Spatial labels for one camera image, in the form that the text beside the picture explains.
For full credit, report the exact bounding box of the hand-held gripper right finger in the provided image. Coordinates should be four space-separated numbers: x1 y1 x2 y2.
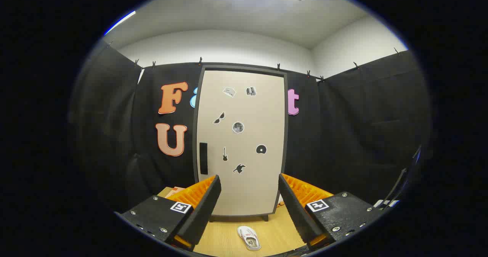
278 173 385 250

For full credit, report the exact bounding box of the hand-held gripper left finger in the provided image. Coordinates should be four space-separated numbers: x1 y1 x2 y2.
114 174 222 252

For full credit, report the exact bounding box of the black door handle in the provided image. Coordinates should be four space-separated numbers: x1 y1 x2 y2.
199 143 208 175

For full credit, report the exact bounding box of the white canvas shoe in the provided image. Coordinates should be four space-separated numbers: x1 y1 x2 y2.
237 226 262 251

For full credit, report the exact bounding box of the dark grey shoe cabinet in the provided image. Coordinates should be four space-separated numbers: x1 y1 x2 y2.
193 64 289 222

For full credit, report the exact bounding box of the stack of books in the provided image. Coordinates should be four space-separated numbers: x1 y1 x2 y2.
158 186 185 202

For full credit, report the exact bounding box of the black backdrop cloth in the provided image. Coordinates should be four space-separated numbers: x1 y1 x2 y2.
69 40 433 215

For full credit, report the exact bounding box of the ceiling light strip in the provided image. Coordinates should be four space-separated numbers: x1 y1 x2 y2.
104 10 136 35

